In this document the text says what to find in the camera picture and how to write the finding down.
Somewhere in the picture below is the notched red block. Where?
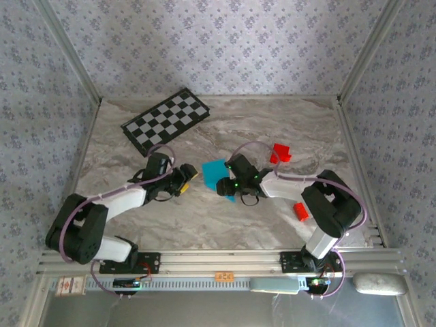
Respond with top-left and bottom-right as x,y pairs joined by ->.
268,142 -> 294,164

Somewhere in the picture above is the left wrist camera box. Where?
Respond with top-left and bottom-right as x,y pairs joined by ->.
142,152 -> 172,181

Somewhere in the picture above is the aluminium side rail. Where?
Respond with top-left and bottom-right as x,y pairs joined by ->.
52,98 -> 103,250
335,98 -> 388,249

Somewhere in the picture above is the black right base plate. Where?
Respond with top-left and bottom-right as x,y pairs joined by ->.
279,251 -> 343,273

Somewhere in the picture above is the right controller board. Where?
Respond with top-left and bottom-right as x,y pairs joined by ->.
305,277 -> 332,290

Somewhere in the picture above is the left controller board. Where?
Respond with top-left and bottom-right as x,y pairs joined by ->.
112,277 -> 142,290

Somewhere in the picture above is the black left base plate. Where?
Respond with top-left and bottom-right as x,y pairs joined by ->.
98,251 -> 161,275

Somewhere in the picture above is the small red block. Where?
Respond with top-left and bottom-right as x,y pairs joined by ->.
293,202 -> 311,223

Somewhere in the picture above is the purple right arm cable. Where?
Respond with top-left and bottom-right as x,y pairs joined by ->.
227,141 -> 369,300

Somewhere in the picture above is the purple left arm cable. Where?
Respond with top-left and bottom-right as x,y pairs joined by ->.
59,143 -> 176,300

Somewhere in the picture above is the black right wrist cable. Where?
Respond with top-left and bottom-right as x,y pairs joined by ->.
239,191 -> 260,206

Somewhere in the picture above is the grey slotted cable tray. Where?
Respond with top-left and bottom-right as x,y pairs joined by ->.
83,276 -> 307,292

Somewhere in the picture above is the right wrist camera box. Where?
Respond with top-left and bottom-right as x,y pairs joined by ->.
227,153 -> 260,181

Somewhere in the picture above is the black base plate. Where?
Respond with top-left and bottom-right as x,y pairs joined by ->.
279,251 -> 343,273
98,251 -> 161,275

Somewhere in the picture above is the red and white card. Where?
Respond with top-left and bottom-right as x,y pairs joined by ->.
55,276 -> 87,297

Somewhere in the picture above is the aluminium mounting rail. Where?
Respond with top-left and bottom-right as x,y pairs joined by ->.
36,248 -> 408,275

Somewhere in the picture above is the black and grey chessboard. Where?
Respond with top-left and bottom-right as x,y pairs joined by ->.
120,87 -> 211,158

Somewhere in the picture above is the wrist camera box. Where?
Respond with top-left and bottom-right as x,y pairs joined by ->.
227,153 -> 260,181
142,152 -> 172,181

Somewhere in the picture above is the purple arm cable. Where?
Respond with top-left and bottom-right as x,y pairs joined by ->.
227,141 -> 369,300
59,143 -> 176,300

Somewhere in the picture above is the grey-blue box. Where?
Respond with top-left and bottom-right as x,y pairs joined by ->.
250,277 -> 301,295

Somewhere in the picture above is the controller board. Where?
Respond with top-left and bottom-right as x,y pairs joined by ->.
305,277 -> 332,290
112,277 -> 142,290

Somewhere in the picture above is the grey stone-like pad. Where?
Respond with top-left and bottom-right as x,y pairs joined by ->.
352,272 -> 408,296

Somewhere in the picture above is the aluminium frame post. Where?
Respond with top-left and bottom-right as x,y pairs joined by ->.
337,0 -> 408,105
33,0 -> 103,105

